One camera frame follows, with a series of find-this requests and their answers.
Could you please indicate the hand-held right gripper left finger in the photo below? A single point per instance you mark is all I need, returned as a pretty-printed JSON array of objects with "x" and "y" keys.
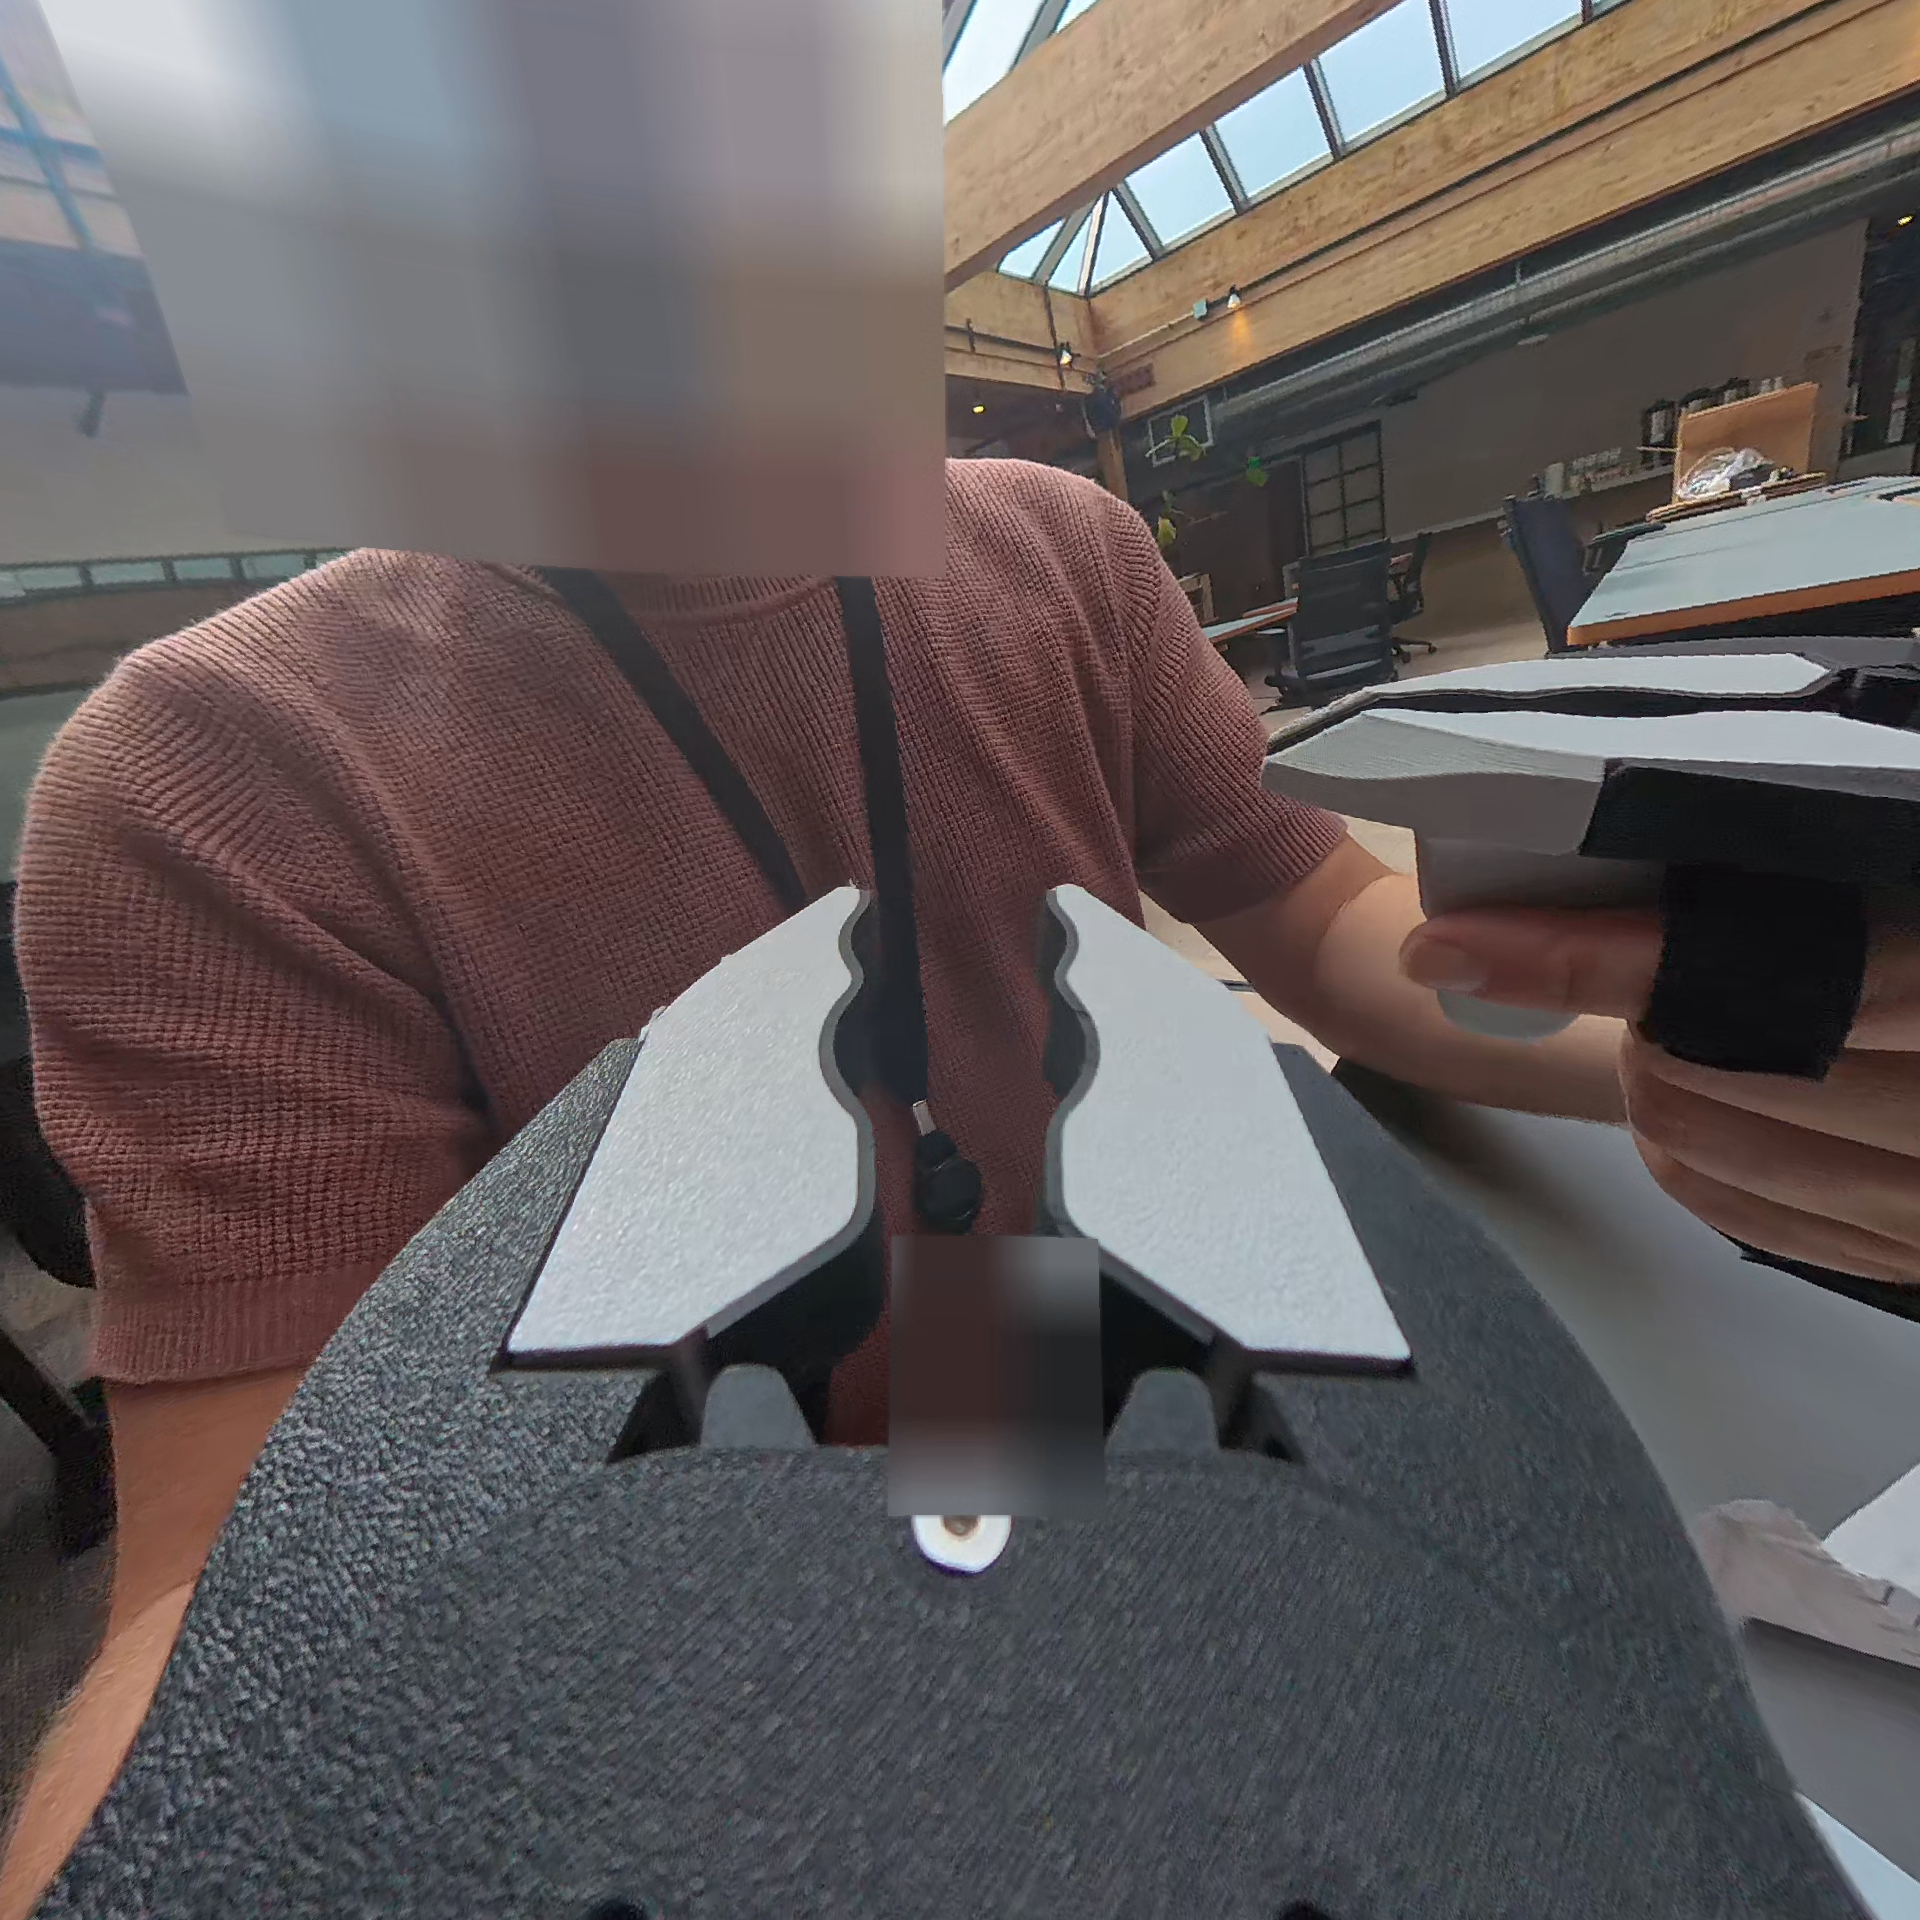
[{"x": 704, "y": 1170}]

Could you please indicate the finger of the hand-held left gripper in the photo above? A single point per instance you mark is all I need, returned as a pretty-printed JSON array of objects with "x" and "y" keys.
[
  {"x": 1455, "y": 774},
  {"x": 1622, "y": 678}
]

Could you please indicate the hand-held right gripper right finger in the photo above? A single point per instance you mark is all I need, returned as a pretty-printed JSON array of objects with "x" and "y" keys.
[{"x": 1214, "y": 1170}]

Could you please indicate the person's left forearm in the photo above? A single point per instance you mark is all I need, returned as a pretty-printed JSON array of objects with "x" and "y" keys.
[{"x": 1373, "y": 990}]

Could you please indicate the person's right forearm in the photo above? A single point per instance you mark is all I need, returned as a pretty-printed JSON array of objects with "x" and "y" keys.
[{"x": 136, "y": 1576}]

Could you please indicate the person's left hand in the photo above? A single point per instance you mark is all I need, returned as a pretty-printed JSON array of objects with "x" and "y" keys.
[{"x": 1785, "y": 1154}]

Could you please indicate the dark blue office chair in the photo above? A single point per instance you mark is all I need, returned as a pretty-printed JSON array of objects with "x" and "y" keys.
[{"x": 1553, "y": 557}]

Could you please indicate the grey wood-edged table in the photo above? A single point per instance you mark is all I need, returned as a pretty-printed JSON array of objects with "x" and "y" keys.
[{"x": 1757, "y": 562}]

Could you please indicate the black office chair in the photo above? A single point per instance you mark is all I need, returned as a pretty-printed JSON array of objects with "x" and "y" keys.
[
  {"x": 37, "y": 1185},
  {"x": 1343, "y": 615}
]

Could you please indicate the brown cardboard box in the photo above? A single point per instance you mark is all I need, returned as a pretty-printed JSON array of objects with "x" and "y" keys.
[{"x": 1746, "y": 434}]

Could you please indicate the green potted plant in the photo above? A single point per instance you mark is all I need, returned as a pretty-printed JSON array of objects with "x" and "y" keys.
[{"x": 1200, "y": 480}]

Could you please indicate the torn white paper bag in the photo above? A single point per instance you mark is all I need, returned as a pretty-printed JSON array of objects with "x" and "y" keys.
[{"x": 1785, "y": 1590}]

